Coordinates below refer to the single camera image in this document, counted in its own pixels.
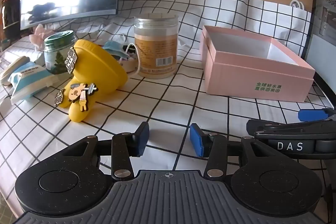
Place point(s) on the yellow foam slipper with charms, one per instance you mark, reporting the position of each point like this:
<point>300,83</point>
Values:
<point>97,64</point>

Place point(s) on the green lid glass jar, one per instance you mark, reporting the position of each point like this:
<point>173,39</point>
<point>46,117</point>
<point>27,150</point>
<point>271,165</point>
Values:
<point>56,56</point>

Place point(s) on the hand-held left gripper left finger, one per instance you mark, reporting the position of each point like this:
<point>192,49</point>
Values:
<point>141,138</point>

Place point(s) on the pink cardboard box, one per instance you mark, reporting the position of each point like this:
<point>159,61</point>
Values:
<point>236,77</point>

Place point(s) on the white black checkered tablecloth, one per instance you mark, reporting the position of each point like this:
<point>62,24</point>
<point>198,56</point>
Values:
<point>162,98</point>

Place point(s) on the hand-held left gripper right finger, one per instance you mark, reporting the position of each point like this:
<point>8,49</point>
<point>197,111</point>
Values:
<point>198,141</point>

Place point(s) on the blue face mask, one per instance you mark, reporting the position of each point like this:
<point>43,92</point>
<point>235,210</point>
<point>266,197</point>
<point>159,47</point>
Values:
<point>29,82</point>
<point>114,47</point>

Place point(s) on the small white plastic object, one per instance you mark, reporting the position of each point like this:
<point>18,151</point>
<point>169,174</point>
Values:
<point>129,65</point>

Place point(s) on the clear plastic jar orange label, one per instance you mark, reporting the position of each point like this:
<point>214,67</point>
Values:
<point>155,50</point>

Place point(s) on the pink tissue pack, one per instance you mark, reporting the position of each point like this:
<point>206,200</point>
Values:
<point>39,35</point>

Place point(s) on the dark brown bag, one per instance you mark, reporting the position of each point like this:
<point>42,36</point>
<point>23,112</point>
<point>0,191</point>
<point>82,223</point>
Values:
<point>10,14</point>

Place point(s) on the white curved plastic object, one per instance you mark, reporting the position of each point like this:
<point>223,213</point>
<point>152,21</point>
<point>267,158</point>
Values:
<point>14,69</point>

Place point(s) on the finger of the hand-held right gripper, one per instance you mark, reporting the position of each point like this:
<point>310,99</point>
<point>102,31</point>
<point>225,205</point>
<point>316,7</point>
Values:
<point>312,114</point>

